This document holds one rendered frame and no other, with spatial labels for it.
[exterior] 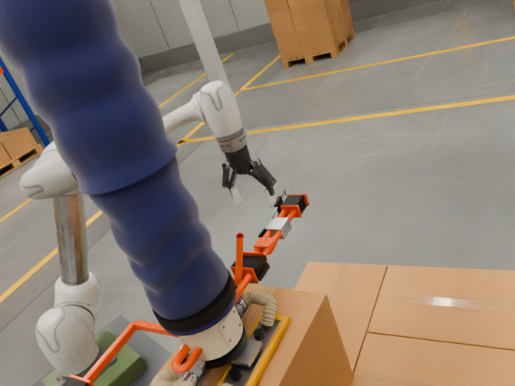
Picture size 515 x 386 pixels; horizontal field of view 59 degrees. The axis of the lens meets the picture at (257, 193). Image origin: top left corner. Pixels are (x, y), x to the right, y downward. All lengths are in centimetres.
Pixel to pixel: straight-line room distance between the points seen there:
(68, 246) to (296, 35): 681
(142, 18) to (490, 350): 1222
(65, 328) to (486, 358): 142
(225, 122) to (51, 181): 54
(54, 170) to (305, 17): 685
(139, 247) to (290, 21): 724
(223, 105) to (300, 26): 678
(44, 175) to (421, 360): 138
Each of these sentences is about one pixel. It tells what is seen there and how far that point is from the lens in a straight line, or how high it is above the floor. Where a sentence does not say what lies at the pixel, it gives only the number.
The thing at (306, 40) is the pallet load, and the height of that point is 39.
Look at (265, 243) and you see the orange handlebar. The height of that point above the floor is 110.
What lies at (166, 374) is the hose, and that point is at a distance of 138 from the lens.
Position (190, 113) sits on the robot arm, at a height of 155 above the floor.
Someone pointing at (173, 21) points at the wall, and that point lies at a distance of 1262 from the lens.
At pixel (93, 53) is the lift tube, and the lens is 95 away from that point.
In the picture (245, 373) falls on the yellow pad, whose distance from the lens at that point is 133.
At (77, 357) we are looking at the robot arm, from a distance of 180.
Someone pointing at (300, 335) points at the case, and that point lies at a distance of 141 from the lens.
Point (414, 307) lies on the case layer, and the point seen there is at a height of 54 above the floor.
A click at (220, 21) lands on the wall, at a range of 1189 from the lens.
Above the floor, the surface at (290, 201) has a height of 111.
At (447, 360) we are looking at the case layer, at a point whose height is 54.
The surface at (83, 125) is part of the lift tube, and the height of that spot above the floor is 175.
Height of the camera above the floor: 193
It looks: 27 degrees down
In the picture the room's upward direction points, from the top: 20 degrees counter-clockwise
